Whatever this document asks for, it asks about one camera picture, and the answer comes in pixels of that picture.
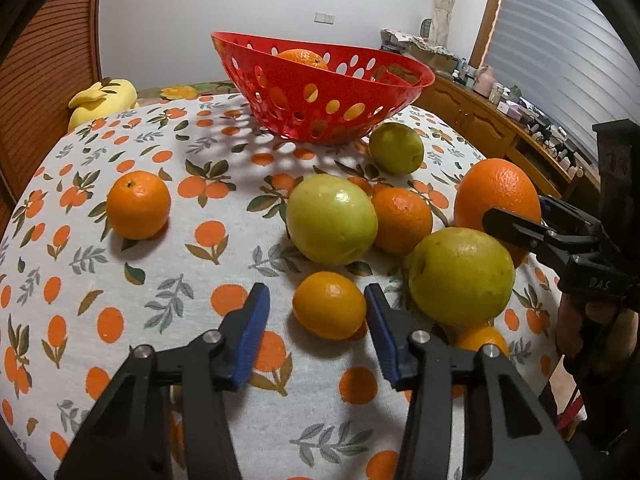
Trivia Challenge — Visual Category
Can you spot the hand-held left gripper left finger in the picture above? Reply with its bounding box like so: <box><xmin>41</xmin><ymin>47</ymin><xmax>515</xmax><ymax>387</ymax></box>
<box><xmin>54</xmin><ymin>282</ymin><xmax>271</xmax><ymax>480</ymax></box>

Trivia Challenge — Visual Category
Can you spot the grey window blind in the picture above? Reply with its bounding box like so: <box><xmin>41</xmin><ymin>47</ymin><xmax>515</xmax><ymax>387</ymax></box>
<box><xmin>485</xmin><ymin>0</ymin><xmax>640</xmax><ymax>128</ymax></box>

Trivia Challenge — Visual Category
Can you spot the large orange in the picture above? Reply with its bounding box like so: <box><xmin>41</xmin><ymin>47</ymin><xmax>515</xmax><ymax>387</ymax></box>
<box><xmin>453</xmin><ymin>158</ymin><xmax>542</xmax><ymax>268</ymax></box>

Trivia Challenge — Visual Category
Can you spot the cardboard box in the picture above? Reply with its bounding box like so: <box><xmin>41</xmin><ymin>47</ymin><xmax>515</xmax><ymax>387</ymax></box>
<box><xmin>380</xmin><ymin>28</ymin><xmax>458</xmax><ymax>73</ymax></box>

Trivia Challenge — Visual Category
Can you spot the large green pear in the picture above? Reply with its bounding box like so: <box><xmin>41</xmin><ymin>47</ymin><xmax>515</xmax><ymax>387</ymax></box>
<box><xmin>407</xmin><ymin>227</ymin><xmax>516</xmax><ymax>327</ymax></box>
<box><xmin>286</xmin><ymin>174</ymin><xmax>379</xmax><ymax>266</ymax></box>

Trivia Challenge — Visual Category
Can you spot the wooden window frame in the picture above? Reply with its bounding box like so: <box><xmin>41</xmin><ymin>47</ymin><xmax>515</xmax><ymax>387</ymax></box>
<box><xmin>470</xmin><ymin>0</ymin><xmax>511</xmax><ymax>68</ymax></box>

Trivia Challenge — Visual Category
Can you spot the fruit-print pillow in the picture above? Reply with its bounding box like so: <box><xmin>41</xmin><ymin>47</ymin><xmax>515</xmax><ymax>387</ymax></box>
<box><xmin>137</xmin><ymin>81</ymin><xmax>241</xmax><ymax>103</ymax></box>

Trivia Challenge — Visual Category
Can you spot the red and white cloth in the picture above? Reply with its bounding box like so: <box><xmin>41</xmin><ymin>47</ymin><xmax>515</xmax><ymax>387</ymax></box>
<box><xmin>540</xmin><ymin>385</ymin><xmax>591</xmax><ymax>441</ymax></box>

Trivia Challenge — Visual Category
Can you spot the small orange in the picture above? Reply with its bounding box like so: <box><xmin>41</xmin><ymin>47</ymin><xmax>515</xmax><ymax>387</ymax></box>
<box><xmin>292</xmin><ymin>271</ymin><xmax>367</xmax><ymax>340</ymax></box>

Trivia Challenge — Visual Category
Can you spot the wooden louvred door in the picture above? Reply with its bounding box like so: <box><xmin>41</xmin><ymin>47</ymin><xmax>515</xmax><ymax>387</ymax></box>
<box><xmin>0</xmin><ymin>0</ymin><xmax>106</xmax><ymax>216</ymax></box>

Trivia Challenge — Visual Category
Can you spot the beige curtain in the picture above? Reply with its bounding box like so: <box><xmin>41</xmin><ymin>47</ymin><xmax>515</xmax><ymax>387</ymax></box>
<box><xmin>432</xmin><ymin>0</ymin><xmax>468</xmax><ymax>46</ymax></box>

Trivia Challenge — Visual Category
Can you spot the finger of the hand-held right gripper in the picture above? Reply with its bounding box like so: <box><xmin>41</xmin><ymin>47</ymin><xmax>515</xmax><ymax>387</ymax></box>
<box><xmin>539</xmin><ymin>195</ymin><xmax>608</xmax><ymax>235</ymax></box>
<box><xmin>482</xmin><ymin>207</ymin><xmax>557</xmax><ymax>258</ymax></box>

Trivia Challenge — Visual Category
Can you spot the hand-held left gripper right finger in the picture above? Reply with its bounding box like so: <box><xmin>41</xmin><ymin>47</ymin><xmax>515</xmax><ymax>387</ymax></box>
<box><xmin>364</xmin><ymin>283</ymin><xmax>583</xmax><ymax>480</ymax></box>

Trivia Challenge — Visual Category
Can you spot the wooden cabinet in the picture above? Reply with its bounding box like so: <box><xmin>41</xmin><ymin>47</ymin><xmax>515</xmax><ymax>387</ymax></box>
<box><xmin>415</xmin><ymin>74</ymin><xmax>603</xmax><ymax>203</ymax></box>

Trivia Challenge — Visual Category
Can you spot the person's right hand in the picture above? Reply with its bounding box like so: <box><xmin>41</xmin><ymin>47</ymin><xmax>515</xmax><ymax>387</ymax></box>
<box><xmin>555</xmin><ymin>292</ymin><xmax>640</xmax><ymax>376</ymax></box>

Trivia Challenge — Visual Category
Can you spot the yellow plush toy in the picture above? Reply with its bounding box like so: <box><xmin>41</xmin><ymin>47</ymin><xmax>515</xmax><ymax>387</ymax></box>
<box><xmin>67</xmin><ymin>77</ymin><xmax>140</xmax><ymax>133</ymax></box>

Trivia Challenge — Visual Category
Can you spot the red perforated plastic basket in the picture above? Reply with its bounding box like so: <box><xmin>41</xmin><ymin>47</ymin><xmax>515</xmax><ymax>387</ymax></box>
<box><xmin>210</xmin><ymin>31</ymin><xmax>436</xmax><ymax>146</ymax></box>

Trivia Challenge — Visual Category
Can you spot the clutter of small items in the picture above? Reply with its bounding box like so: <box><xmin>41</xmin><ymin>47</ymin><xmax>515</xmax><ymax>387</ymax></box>
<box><xmin>452</xmin><ymin>57</ymin><xmax>596</xmax><ymax>171</ymax></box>

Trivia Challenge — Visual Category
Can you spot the small green pear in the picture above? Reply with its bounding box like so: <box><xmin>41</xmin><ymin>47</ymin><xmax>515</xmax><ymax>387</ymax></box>
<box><xmin>369</xmin><ymin>121</ymin><xmax>425</xmax><ymax>175</ymax></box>

